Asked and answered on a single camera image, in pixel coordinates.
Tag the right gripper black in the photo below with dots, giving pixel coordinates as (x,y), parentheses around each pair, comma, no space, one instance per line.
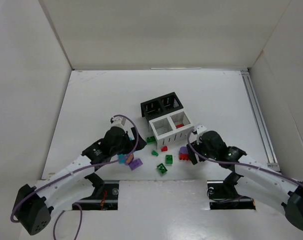
(192,153)

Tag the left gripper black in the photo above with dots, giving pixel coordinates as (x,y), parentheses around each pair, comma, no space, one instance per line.
(137,141)

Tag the purple orange patterned lego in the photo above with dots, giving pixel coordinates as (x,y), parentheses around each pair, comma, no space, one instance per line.
(129,159)

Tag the purple 2x2 lego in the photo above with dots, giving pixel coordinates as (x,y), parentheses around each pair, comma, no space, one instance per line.
(136,163)

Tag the small red lego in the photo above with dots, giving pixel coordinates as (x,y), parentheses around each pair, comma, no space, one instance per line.
(164,149)

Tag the purple oval lego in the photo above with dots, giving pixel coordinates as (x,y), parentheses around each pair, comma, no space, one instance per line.
(183,150)

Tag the red comb lego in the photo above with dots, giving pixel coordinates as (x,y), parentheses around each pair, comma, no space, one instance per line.
(184,156)

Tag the green square lego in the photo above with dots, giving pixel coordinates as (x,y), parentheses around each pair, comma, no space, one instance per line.
(168,159)

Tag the green 2x2 lego front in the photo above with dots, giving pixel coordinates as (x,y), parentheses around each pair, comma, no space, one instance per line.
(161,168)

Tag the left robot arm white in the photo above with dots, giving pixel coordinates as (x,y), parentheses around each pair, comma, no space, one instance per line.
(34,205)

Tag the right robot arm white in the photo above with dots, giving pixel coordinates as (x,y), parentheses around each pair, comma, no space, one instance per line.
(248,178)

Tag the green lego by bin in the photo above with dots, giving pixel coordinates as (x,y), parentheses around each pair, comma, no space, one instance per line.
(151,140)

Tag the small green slope lego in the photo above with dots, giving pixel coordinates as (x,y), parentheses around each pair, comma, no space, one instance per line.
(154,153)

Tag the teal flat lego plate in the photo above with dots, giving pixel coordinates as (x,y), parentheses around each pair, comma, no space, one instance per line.
(121,158)

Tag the white double bin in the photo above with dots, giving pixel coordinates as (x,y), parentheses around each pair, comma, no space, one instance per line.
(165,131)

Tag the black double bin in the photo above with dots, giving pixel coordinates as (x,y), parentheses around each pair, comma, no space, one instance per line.
(160,106)

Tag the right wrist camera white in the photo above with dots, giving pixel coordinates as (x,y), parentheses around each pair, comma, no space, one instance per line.
(199,130)

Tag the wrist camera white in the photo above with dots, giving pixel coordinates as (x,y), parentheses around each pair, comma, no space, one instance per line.
(118,122)
(199,130)

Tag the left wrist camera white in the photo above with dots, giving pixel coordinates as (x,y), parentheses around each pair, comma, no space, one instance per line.
(118,122)

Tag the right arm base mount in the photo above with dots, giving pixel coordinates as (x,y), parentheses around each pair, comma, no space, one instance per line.
(222,195)

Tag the aluminium rail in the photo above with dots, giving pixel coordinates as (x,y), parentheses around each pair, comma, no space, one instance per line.
(272,161)

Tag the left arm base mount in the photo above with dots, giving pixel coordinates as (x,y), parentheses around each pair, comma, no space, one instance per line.
(104,198)

